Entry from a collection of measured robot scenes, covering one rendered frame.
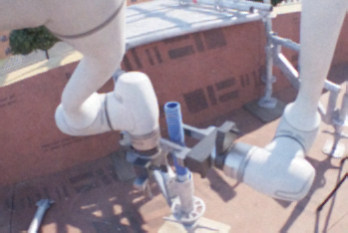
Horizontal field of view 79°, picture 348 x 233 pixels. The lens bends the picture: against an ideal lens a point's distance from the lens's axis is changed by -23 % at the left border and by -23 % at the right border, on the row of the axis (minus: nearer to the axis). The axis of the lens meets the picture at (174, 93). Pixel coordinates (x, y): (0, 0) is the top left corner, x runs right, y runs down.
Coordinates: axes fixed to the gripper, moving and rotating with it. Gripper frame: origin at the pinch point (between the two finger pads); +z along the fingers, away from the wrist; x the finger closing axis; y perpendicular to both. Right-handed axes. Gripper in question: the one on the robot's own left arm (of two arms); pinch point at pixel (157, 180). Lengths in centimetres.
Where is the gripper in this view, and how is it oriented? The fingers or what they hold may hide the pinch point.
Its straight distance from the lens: 89.0
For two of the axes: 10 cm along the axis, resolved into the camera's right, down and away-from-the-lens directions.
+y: 9.2, 0.7, -3.9
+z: 1.3, 8.8, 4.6
